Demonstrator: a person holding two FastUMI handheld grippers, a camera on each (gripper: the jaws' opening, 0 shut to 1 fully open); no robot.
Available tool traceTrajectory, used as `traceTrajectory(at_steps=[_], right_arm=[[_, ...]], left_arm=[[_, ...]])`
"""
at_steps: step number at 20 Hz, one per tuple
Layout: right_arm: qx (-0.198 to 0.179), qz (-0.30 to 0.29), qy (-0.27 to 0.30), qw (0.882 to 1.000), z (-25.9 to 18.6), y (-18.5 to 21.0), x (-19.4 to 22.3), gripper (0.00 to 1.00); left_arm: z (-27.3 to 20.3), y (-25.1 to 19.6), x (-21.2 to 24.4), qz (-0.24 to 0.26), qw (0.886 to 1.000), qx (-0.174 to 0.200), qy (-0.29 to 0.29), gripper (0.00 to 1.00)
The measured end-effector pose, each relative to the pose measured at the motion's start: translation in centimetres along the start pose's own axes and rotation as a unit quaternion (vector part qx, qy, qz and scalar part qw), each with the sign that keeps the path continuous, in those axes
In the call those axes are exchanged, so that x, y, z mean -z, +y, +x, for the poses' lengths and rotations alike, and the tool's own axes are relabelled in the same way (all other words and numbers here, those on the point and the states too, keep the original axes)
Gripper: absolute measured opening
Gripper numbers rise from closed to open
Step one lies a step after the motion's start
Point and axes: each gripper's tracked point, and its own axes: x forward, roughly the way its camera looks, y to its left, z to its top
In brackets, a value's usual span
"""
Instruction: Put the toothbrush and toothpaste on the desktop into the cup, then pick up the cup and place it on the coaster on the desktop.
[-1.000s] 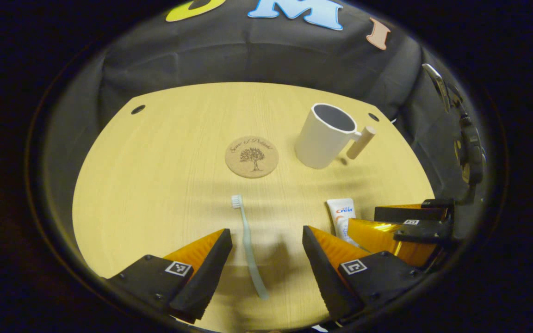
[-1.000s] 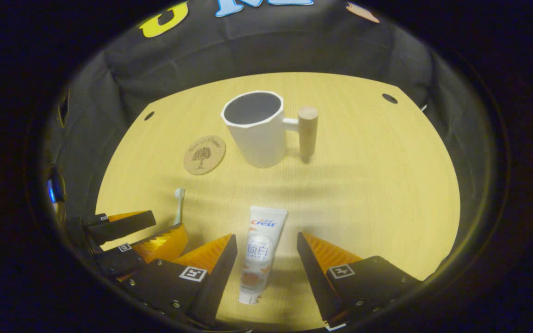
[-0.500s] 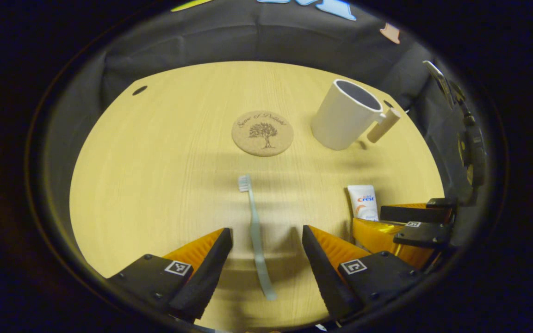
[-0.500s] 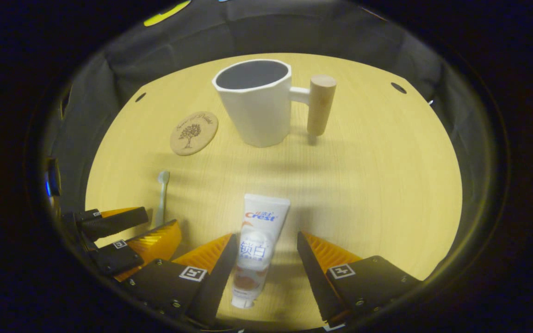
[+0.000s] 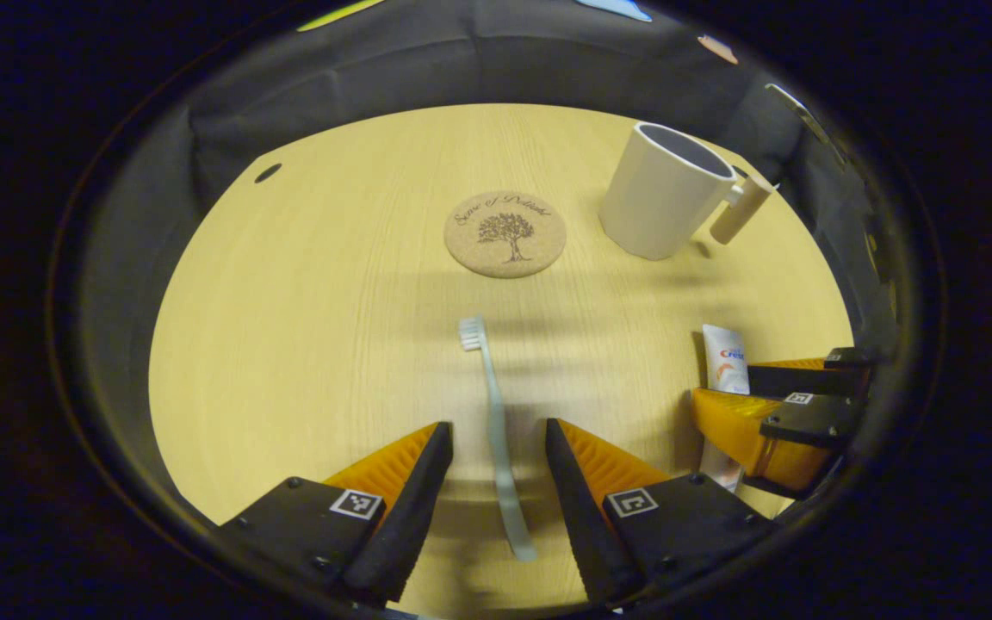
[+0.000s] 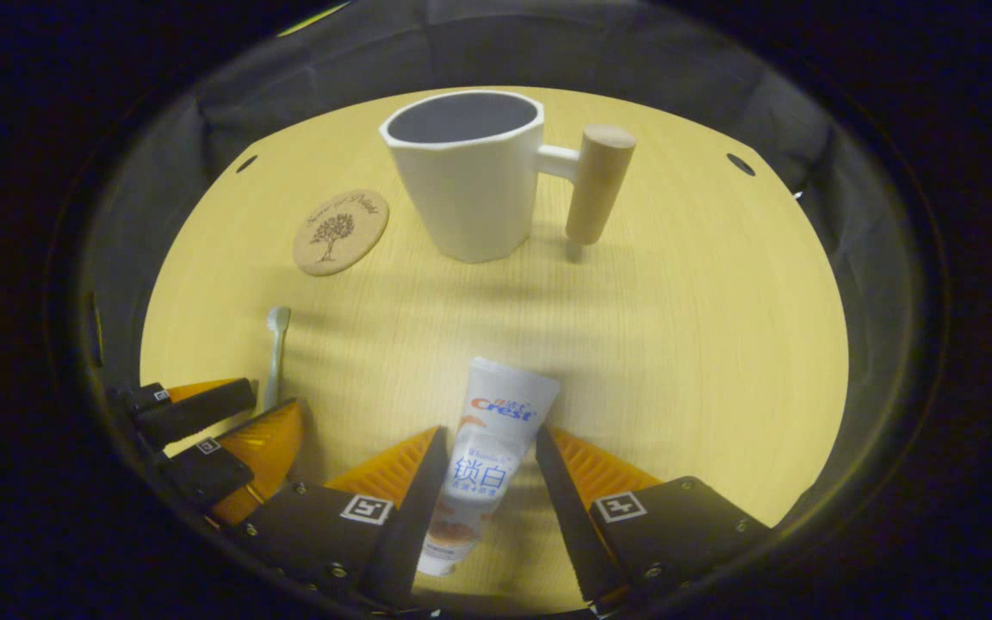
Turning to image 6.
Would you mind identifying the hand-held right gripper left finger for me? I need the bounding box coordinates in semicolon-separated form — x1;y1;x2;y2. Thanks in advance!
233;425;450;611

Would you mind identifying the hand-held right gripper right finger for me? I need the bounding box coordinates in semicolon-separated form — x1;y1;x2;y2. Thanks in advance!
535;424;772;614

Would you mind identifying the pale green toothbrush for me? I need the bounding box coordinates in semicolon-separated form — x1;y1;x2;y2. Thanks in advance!
262;306;292;412

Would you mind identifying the white toothpaste tube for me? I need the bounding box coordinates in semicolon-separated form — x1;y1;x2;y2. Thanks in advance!
417;356;562;578

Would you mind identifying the round cork coaster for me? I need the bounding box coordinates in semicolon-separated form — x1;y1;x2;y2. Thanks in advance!
293;189;390;276

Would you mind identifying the white cup with wooden handle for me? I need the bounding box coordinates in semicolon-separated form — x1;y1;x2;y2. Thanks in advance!
379;90;637;264

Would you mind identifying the wooden desktop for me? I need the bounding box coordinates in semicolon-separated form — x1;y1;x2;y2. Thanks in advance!
139;86;850;617

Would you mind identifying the black backdrop cloth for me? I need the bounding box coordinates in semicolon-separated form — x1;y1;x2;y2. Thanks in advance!
74;0;919;535

